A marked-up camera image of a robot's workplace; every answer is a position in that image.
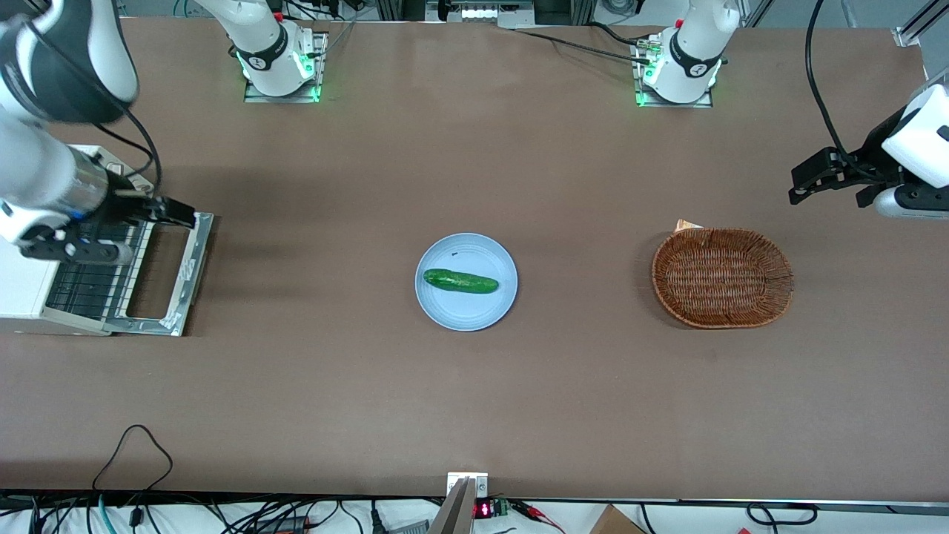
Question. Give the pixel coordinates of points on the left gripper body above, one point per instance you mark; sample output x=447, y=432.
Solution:
x=872, y=156

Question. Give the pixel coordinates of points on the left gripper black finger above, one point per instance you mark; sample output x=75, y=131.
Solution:
x=815, y=169
x=867, y=196

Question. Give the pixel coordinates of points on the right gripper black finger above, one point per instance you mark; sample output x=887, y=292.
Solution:
x=170, y=211

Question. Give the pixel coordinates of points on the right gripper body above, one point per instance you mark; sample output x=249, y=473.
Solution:
x=123, y=208

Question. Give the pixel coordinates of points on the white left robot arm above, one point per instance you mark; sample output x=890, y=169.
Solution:
x=693, y=44

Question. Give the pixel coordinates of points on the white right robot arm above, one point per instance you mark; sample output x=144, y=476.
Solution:
x=44, y=170

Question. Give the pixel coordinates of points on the square white oven knob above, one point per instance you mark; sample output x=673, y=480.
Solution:
x=114, y=169

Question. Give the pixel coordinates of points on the white toaster oven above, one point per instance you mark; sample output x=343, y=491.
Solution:
x=18, y=297

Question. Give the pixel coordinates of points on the small tan card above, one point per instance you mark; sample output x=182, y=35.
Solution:
x=686, y=225

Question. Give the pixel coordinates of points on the brown wicker basket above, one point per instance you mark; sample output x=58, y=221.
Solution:
x=723, y=278

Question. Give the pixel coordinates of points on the green cucumber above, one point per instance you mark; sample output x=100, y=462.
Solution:
x=460, y=281

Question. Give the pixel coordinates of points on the light blue plate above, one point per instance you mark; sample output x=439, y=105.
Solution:
x=474, y=311

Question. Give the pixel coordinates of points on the black power adapter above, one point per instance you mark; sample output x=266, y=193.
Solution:
x=285, y=525

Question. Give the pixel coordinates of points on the silver box with lights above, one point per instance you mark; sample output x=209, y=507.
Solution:
x=482, y=11

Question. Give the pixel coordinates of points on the brown cardboard box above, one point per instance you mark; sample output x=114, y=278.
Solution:
x=615, y=523

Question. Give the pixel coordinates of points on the grey metal bar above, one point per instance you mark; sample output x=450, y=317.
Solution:
x=454, y=515

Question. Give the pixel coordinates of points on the red digit display module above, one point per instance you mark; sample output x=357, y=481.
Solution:
x=483, y=510

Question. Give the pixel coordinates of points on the red alligator clips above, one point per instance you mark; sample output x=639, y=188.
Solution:
x=530, y=510

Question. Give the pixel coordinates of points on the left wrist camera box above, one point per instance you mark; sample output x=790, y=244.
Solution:
x=912, y=202

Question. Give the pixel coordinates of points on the aluminium frame profile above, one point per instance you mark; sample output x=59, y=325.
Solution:
x=919, y=26

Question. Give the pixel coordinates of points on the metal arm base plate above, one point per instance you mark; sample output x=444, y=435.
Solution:
x=675, y=104
x=320, y=67

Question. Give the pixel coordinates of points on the small metal bracket plate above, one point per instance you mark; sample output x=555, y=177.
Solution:
x=482, y=486

